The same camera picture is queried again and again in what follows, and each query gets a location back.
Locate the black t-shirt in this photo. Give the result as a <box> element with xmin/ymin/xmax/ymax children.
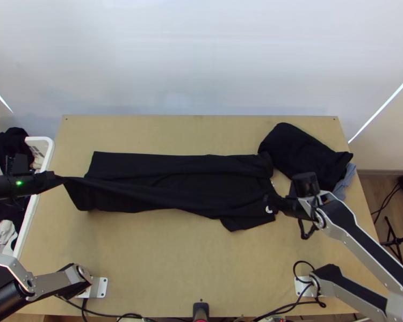
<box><xmin>55</xmin><ymin>151</ymin><xmax>284</xmax><ymax>233</ymax></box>

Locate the white laundry basket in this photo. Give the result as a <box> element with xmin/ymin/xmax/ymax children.
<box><xmin>0</xmin><ymin>135</ymin><xmax>55</xmax><ymax>260</ymax></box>

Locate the heap of clothes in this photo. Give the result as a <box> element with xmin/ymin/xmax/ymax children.
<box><xmin>0</xmin><ymin>127</ymin><xmax>38</xmax><ymax>254</ymax></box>

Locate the pile of folded clothes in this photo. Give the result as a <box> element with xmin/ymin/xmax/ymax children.
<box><xmin>257</xmin><ymin>122</ymin><xmax>358</xmax><ymax>202</ymax></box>

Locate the black tripod stand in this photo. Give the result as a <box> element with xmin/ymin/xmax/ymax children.
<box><xmin>379</xmin><ymin>216</ymin><xmax>403</xmax><ymax>266</ymax></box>

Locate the black cable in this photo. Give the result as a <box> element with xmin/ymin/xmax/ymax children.
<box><xmin>292</xmin><ymin>261</ymin><xmax>327</xmax><ymax>308</ymax></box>
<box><xmin>297</xmin><ymin>217</ymin><xmax>318</xmax><ymax>241</ymax></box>
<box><xmin>62</xmin><ymin>296</ymin><xmax>145</xmax><ymax>322</ymax></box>
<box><xmin>371</xmin><ymin>182</ymin><xmax>403</xmax><ymax>225</ymax></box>

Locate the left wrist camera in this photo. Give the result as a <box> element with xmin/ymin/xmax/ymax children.
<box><xmin>5</xmin><ymin>153</ymin><xmax>29</xmax><ymax>176</ymax></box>

